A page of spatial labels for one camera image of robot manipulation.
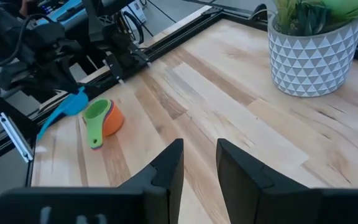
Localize black aluminium table frame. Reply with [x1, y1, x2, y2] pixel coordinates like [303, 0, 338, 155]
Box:
[0, 3, 358, 189]

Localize blue desk mat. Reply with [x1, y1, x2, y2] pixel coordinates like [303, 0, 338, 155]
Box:
[40, 0, 85, 22]

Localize black curved clamp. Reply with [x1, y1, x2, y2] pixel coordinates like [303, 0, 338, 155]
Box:
[249, 2, 269, 23]

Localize grey desk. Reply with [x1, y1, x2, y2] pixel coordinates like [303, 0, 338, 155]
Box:
[37, 0, 88, 32]

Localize green artificial succulent plant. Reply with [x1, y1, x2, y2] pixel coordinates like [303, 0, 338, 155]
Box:
[273, 0, 358, 37]

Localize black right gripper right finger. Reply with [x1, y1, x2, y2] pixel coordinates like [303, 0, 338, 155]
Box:
[215, 138, 358, 224]

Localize white triangle-patterned plant pot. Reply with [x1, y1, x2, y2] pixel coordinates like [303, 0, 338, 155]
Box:
[267, 14, 358, 98]

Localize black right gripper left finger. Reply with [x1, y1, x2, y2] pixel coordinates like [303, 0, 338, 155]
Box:
[0, 138, 185, 224]

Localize white bin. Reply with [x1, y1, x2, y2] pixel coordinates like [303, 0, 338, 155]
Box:
[120, 0, 148, 24]

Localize teal measuring cup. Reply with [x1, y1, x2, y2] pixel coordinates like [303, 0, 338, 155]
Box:
[36, 86, 90, 140]

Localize silver aluminium profile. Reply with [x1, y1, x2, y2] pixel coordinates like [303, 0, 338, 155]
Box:
[0, 111, 35, 164]

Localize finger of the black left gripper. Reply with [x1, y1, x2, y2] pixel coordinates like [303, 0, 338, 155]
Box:
[48, 55, 82, 95]
[0, 60, 48, 94]

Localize green measuring cup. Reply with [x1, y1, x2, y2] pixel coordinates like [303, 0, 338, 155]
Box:
[81, 98, 112, 150]

